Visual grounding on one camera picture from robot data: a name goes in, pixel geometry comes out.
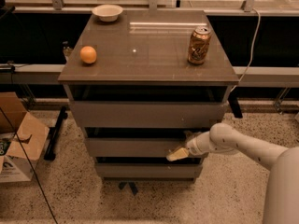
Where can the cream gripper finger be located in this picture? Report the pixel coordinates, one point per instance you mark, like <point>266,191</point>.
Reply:
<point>178,154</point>
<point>189,135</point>

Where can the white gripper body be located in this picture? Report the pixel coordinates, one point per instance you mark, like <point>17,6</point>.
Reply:
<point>192,147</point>

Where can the grey drawer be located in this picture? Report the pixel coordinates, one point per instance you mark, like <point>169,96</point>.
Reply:
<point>129,171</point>
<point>131,147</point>
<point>146,115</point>

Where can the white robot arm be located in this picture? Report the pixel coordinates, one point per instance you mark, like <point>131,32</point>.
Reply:
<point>281,204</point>

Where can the grey drawer cabinet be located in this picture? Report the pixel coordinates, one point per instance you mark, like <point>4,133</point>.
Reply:
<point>142,58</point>

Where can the grey bottom drawer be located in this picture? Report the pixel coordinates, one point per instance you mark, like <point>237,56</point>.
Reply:
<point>129,171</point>

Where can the grey top drawer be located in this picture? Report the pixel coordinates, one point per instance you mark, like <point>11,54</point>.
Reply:
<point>146,115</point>

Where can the black stand foot right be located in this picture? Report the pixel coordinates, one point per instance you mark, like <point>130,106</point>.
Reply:
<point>235,107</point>

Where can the black stand foot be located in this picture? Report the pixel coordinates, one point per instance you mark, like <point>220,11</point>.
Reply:
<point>235,107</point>
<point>53,136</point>

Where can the gold soda can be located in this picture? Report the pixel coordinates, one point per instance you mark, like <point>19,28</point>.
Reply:
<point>199,44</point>

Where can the orange fruit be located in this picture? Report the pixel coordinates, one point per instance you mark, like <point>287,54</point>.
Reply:
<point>88,54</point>

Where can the black stand foot left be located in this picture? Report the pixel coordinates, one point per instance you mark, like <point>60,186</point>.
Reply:
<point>53,136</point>

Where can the white bowl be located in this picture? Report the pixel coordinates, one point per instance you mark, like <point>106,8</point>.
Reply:
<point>107,13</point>

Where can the cardboard box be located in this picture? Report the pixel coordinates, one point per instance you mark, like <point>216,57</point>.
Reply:
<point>22,136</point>

